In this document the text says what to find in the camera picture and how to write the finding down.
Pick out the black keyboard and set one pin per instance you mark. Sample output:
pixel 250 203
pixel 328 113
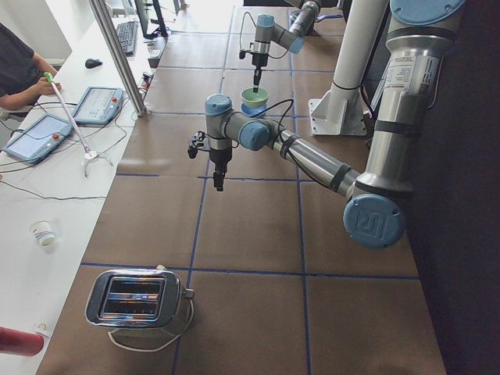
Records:
pixel 127 35

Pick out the teach pendant tablet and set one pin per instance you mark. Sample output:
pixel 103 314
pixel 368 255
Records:
pixel 39 140
pixel 98 106

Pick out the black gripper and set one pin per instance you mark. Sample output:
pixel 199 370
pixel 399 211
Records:
pixel 219 157
pixel 258 60

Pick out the white chrome toaster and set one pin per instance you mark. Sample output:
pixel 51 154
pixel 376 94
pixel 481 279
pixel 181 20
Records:
pixel 140 303

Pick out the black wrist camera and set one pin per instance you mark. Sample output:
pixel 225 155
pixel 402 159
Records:
pixel 198 143

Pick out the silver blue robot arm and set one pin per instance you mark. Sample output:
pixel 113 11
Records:
pixel 419 34
pixel 281 31

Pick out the green bowl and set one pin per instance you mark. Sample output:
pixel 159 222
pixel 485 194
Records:
pixel 254 99

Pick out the black computer mouse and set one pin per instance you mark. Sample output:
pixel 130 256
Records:
pixel 92 63

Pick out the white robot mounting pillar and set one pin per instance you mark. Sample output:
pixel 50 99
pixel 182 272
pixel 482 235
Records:
pixel 340 110

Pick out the seated person's hand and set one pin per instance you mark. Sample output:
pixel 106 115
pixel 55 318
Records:
pixel 44 87

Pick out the near teach pendant tablet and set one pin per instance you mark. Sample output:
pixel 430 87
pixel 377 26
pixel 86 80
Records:
pixel 39 140

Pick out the seated person's forearm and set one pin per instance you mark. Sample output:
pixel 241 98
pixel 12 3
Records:
pixel 16 102

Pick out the far teach pendant tablet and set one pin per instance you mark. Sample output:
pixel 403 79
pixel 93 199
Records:
pixel 98 106

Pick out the green handled reacher grabber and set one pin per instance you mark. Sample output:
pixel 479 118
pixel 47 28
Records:
pixel 89 154

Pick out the black monitor stand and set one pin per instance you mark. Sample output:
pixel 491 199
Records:
pixel 151 19

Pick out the red cylinder bottle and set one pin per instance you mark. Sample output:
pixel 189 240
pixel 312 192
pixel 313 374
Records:
pixel 17 342

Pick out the aluminium frame post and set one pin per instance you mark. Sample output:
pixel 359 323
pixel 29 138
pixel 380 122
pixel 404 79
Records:
pixel 108 30

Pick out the white paper cup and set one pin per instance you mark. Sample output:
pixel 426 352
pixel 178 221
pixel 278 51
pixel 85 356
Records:
pixel 43 233

